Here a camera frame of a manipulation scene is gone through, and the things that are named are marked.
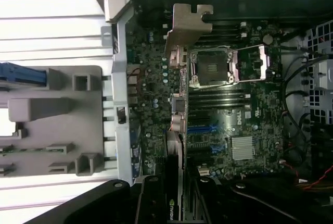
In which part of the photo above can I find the green motherboard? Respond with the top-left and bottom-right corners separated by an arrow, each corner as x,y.
126,2 -> 287,183

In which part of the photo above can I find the black wire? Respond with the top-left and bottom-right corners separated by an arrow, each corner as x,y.
281,52 -> 314,158

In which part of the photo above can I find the CPU socket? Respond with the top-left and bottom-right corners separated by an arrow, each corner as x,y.
189,48 -> 235,89

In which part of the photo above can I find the grey parts rack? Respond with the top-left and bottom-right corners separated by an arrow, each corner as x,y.
0,65 -> 104,177

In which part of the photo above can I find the green RAM stick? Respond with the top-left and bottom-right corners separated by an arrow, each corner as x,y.
0,147 -> 53,156

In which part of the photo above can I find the long blue expansion slot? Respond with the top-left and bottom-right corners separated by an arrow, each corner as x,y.
187,125 -> 219,135

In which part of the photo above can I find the blue disk caddy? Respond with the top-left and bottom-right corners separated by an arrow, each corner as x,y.
0,61 -> 48,88

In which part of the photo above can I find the perforated metal drive cage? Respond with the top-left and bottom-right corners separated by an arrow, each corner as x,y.
301,20 -> 333,126

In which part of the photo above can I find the black open PC case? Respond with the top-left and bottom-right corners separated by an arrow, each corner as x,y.
100,0 -> 333,224

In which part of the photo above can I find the metal socket cover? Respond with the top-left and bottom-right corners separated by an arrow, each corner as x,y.
230,44 -> 269,83

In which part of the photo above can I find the thin locking lever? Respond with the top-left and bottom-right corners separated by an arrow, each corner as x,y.
191,43 -> 233,58

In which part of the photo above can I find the silver chipset heat sink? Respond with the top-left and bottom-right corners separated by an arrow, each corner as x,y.
230,136 -> 256,161

